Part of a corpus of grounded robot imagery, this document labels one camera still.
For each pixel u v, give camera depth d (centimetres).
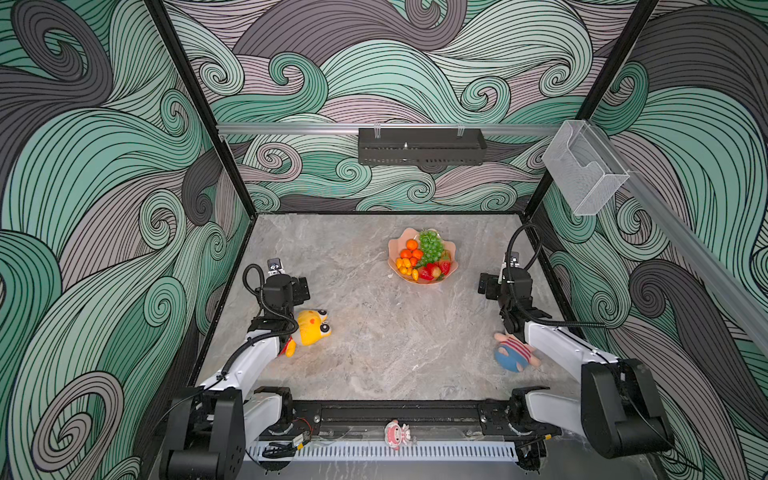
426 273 97
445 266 96
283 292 68
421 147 95
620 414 41
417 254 104
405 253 104
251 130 96
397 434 68
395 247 104
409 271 98
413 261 101
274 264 74
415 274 98
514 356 78
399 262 100
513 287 66
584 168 78
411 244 107
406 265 100
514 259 75
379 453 76
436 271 95
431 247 101
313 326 83
